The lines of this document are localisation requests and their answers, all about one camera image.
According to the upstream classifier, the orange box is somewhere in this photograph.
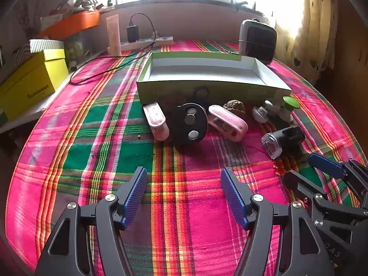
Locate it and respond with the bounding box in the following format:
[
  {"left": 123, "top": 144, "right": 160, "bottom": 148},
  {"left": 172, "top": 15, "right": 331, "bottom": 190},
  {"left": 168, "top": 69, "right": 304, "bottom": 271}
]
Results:
[{"left": 37, "top": 10, "right": 101, "bottom": 39}]

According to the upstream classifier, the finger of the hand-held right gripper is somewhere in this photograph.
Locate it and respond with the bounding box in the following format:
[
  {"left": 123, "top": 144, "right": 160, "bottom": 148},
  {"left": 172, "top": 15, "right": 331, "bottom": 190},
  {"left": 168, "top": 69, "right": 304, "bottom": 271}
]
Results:
[
  {"left": 284, "top": 170, "right": 368, "bottom": 222},
  {"left": 309, "top": 153, "right": 368, "bottom": 206}
]

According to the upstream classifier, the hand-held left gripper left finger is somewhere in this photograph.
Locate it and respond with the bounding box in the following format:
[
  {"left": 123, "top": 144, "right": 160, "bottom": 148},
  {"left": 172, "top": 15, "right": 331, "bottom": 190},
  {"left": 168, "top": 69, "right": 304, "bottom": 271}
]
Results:
[{"left": 34, "top": 166, "right": 149, "bottom": 276}]

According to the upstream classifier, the yellow box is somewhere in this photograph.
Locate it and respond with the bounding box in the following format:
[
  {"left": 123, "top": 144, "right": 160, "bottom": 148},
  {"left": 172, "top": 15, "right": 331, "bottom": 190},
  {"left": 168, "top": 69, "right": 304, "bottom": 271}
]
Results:
[{"left": 0, "top": 49, "right": 69, "bottom": 121}]

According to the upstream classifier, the black disc with metal magnets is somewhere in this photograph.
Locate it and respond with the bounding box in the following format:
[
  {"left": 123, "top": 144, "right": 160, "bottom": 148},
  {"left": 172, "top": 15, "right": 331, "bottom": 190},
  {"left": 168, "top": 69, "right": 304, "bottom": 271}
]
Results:
[{"left": 171, "top": 103, "right": 208, "bottom": 145}]

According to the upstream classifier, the yellow patterned curtain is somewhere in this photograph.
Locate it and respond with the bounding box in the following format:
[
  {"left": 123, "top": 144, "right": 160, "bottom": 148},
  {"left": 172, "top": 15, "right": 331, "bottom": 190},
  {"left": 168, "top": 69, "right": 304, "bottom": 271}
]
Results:
[{"left": 273, "top": 0, "right": 345, "bottom": 84}]

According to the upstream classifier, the green topped white holder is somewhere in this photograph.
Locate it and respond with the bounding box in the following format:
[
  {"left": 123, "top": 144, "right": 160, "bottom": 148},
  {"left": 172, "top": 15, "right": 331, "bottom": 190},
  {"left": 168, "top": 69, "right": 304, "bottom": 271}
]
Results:
[{"left": 277, "top": 96, "right": 300, "bottom": 123}]

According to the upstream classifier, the black charger with cable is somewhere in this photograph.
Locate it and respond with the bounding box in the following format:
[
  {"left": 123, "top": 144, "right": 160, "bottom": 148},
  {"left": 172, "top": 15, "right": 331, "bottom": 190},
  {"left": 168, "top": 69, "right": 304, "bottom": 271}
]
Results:
[{"left": 70, "top": 13, "right": 158, "bottom": 86}]

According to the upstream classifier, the cream tube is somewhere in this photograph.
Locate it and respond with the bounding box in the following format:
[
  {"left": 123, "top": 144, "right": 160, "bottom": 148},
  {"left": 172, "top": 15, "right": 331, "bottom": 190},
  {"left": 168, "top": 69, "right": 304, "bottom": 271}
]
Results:
[{"left": 106, "top": 14, "right": 122, "bottom": 56}]

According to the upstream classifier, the white power strip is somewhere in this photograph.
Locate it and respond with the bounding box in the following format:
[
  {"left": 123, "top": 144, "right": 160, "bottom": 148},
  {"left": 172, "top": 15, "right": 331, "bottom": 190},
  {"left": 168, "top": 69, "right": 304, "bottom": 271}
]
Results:
[{"left": 120, "top": 36, "right": 174, "bottom": 51}]

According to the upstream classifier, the pink plastic clip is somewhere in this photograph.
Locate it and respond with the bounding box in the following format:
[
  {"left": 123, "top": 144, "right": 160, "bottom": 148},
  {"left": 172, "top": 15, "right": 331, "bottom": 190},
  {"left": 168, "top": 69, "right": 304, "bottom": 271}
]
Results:
[
  {"left": 208, "top": 104, "right": 248, "bottom": 142},
  {"left": 143, "top": 103, "right": 170, "bottom": 141}
]

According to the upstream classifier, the pink and green plaid cloth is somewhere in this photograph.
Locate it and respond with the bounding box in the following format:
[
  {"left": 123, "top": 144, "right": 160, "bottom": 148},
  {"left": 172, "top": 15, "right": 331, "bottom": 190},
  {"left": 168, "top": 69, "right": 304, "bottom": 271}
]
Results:
[{"left": 6, "top": 39, "right": 368, "bottom": 276}]

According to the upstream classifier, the white and grey suction hook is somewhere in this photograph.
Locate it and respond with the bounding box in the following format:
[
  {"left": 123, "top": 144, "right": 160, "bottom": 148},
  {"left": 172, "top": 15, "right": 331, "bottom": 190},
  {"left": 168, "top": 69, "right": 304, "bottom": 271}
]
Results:
[{"left": 252, "top": 106, "right": 268, "bottom": 123}]

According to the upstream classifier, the blue plastic ring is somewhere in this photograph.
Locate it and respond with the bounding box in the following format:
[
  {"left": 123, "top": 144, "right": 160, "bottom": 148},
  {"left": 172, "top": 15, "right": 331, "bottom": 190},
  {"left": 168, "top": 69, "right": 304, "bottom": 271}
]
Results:
[{"left": 192, "top": 86, "right": 211, "bottom": 104}]

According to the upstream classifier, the white and green cardboard box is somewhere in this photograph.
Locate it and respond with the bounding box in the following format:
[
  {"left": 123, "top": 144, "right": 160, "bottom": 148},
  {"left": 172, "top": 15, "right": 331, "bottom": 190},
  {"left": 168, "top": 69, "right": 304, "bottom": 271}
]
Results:
[{"left": 136, "top": 51, "right": 292, "bottom": 105}]

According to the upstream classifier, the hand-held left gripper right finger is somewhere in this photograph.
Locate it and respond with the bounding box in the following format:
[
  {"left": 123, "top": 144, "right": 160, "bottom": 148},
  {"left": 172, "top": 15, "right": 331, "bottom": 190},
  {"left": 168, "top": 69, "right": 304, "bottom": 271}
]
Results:
[{"left": 220, "top": 167, "right": 335, "bottom": 276}]

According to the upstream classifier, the brown walnut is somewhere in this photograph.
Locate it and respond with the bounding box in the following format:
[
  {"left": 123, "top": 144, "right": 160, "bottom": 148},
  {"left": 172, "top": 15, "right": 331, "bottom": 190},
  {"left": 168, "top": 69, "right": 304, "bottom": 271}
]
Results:
[{"left": 223, "top": 100, "right": 246, "bottom": 120}]

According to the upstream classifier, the grey and black small heater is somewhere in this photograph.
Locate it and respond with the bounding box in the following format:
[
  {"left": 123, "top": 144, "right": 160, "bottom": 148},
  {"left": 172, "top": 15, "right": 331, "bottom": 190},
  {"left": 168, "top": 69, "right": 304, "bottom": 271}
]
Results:
[{"left": 239, "top": 19, "right": 277, "bottom": 65}]

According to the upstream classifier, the clear glass container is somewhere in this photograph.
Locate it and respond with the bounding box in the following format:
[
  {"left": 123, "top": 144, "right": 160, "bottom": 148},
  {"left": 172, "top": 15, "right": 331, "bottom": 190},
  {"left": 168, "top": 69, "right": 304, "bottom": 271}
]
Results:
[{"left": 65, "top": 30, "right": 100, "bottom": 69}]

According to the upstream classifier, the black light with clear lens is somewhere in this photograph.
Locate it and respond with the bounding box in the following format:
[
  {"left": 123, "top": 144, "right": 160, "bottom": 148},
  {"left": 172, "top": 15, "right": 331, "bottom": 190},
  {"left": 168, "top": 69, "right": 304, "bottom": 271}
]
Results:
[{"left": 261, "top": 126, "right": 306, "bottom": 159}]

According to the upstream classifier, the striped white box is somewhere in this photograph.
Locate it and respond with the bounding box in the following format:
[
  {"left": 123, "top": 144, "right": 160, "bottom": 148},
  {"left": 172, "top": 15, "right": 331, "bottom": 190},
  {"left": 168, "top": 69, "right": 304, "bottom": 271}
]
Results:
[{"left": 29, "top": 39, "right": 65, "bottom": 54}]

